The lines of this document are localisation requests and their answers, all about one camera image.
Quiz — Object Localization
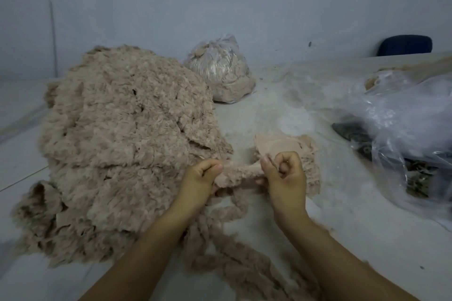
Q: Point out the person's left hand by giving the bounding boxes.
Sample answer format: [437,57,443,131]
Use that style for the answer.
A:
[169,158,226,222]

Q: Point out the person's right hand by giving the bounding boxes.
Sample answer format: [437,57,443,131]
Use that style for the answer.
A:
[259,151,309,231]

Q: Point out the stack of sorted beige pieces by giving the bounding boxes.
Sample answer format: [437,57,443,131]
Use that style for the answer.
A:
[253,133,322,198]

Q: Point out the beige fabric piece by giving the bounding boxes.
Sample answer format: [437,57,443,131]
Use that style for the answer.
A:
[213,159,268,190]

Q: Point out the beige scrap strips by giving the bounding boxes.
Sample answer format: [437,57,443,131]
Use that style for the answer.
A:
[177,188,322,301]

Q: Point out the large pile beige fabric scraps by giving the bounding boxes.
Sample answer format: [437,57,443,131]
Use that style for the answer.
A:
[10,45,235,269]

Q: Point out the person's left forearm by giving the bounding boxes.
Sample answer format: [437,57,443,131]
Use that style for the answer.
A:
[79,211,202,301]

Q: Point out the person's right forearm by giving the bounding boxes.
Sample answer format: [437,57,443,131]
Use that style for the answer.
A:
[275,214,421,301]

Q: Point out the beige fur pile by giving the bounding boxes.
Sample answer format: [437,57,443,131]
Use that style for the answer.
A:
[363,56,452,92]

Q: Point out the clear bag of beige scraps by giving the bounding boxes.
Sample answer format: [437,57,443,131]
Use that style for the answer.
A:
[184,33,257,105]

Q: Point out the large clear plastic bag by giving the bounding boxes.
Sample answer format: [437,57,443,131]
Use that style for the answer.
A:
[349,64,452,231]

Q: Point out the blue chair back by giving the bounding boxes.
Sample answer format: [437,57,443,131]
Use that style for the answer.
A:
[376,34,434,57]

